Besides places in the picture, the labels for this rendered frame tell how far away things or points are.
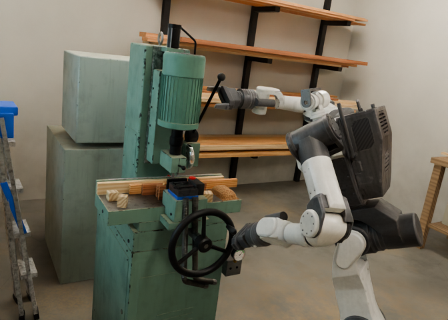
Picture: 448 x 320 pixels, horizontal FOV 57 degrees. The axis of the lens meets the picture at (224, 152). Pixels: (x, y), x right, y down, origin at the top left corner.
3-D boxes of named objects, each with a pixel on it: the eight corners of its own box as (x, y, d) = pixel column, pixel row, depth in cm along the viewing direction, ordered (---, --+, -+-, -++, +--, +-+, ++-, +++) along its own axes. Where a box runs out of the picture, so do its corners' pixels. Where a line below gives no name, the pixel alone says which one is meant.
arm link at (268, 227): (274, 244, 142) (297, 247, 130) (253, 234, 139) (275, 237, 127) (279, 226, 144) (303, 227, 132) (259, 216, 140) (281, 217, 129)
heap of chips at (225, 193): (222, 201, 182) (223, 193, 181) (207, 189, 193) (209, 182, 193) (239, 199, 186) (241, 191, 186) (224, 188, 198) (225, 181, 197)
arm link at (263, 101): (243, 87, 187) (263, 88, 192) (239, 109, 190) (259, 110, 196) (257, 93, 177) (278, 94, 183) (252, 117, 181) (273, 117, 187)
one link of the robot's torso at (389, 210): (425, 239, 143) (412, 190, 143) (421, 253, 132) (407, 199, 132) (346, 247, 158) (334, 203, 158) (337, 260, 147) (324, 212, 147)
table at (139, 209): (113, 237, 149) (114, 222, 148) (93, 205, 175) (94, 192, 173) (252, 220, 180) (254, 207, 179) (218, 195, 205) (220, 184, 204)
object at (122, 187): (97, 195, 170) (97, 183, 169) (96, 193, 172) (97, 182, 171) (223, 186, 201) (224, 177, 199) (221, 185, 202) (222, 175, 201)
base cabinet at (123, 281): (119, 399, 182) (131, 254, 165) (90, 319, 230) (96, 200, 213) (209, 370, 205) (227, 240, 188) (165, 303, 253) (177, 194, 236)
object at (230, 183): (129, 194, 175) (130, 185, 174) (128, 193, 177) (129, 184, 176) (237, 187, 202) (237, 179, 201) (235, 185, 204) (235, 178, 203)
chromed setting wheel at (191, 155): (188, 173, 196) (191, 147, 193) (178, 165, 206) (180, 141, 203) (194, 172, 197) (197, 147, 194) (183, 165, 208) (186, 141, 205)
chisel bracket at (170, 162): (170, 177, 178) (172, 158, 176) (158, 167, 190) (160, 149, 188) (185, 176, 182) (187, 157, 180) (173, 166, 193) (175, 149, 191)
